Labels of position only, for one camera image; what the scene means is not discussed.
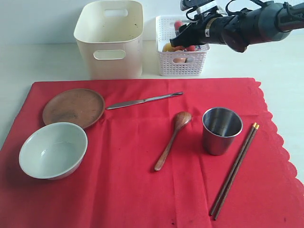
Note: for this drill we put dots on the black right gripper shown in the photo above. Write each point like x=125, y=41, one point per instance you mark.
x=207, y=31

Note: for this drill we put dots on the red sausage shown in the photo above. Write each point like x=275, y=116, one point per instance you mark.
x=177, y=25

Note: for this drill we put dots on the yellow lemon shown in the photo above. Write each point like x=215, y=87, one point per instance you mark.
x=167, y=48

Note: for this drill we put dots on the brown egg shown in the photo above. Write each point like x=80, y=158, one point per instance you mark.
x=179, y=60

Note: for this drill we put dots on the stainless steel table knife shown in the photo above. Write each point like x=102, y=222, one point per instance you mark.
x=141, y=101

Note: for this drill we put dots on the stainless steel cup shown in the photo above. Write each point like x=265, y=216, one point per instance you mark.
x=220, y=127

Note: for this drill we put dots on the pale green ceramic bowl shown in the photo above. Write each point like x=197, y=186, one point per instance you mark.
x=54, y=151

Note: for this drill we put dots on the blue white milk carton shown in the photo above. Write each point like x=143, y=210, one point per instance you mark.
x=197, y=47

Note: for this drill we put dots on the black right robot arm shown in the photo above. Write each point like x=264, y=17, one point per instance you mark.
x=269, y=23

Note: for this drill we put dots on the white perforated plastic basket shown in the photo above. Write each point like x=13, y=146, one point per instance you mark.
x=195, y=59

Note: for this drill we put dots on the cream plastic tub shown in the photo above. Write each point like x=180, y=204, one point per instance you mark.
x=109, y=35

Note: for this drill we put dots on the brown wooden spoon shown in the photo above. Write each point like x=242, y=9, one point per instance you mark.
x=181, y=119

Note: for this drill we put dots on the brown wooden plate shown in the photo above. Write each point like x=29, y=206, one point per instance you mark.
x=80, y=106

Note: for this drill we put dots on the red tablecloth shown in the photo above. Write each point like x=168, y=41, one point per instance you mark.
x=116, y=185

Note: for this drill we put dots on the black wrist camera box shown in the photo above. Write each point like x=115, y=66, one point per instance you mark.
x=200, y=6

